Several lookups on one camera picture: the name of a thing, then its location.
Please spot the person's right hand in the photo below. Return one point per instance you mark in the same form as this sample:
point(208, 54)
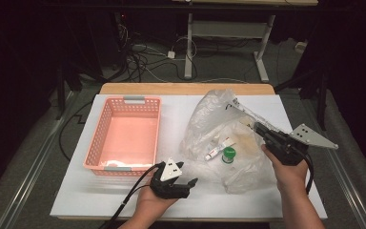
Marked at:
point(290, 178)

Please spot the white board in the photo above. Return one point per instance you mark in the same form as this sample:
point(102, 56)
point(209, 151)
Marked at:
point(76, 197)

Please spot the person's left hand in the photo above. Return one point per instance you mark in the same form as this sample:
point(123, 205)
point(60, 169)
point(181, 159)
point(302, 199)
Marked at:
point(152, 205)

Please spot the small white box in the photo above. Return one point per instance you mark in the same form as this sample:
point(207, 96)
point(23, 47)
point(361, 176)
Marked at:
point(301, 47)

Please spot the metal floor rail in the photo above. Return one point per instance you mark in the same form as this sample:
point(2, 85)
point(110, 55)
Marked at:
point(346, 187)
point(31, 178)

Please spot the white desk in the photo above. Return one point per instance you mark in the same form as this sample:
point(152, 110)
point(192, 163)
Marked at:
point(188, 47)

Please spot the black metal stand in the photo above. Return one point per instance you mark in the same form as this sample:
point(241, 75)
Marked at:
point(322, 101)
point(60, 95)

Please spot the white power adapter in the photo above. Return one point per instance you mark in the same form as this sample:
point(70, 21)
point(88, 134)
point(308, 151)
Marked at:
point(171, 54)

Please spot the green-capped small bottle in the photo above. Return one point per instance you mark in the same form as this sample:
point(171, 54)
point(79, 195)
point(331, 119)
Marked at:
point(228, 154)

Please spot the white ointment tube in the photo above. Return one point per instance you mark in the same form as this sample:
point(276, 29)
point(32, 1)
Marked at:
point(216, 152)

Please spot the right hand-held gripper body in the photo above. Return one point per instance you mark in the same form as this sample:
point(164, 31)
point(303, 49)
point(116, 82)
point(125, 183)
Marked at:
point(287, 149)

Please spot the pink plastic basket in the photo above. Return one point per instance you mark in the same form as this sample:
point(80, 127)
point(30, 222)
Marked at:
point(120, 127)

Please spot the clear plastic bag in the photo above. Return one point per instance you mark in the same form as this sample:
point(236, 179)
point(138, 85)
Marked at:
point(203, 120)

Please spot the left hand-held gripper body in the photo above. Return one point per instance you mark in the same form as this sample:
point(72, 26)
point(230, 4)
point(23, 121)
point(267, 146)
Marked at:
point(170, 191)

